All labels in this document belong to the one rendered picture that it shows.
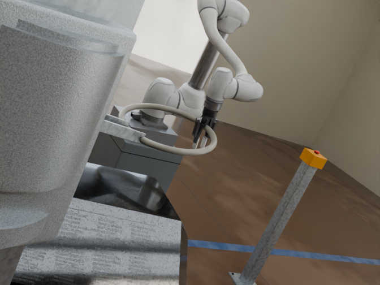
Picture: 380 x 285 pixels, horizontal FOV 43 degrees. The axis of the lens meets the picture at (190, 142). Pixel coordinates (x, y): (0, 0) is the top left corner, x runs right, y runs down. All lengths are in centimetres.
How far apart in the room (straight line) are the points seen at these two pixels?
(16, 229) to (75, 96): 24
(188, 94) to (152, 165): 47
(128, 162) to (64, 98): 206
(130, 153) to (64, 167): 195
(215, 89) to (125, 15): 78
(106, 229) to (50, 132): 107
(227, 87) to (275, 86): 623
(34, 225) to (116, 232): 94
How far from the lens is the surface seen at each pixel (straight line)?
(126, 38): 78
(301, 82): 888
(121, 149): 269
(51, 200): 86
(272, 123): 886
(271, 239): 341
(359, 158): 901
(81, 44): 69
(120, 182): 197
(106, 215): 175
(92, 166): 202
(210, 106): 235
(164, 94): 277
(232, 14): 272
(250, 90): 238
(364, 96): 927
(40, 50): 65
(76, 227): 171
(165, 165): 284
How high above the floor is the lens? 165
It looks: 15 degrees down
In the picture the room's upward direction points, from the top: 25 degrees clockwise
